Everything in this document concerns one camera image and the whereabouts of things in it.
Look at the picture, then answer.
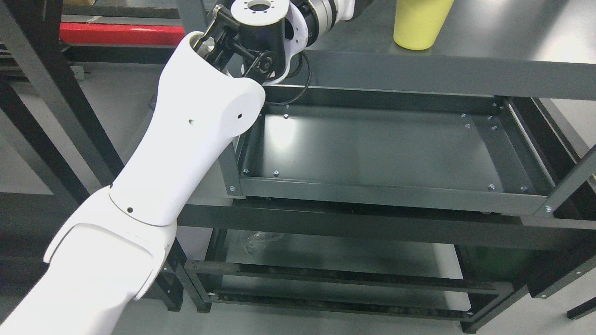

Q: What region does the yellow plastic cup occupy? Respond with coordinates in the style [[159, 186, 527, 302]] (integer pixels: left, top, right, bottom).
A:
[[393, 0, 454, 51]]

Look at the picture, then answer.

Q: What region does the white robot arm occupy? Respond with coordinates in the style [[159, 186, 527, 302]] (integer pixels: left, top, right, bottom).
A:
[[1, 0, 369, 335]]

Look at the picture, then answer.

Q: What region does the black metal shelf rack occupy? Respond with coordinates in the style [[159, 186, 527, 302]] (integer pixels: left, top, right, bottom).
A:
[[0, 0, 596, 335]]

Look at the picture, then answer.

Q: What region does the red shelf beam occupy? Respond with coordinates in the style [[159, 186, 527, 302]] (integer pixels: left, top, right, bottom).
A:
[[59, 22, 185, 46]]

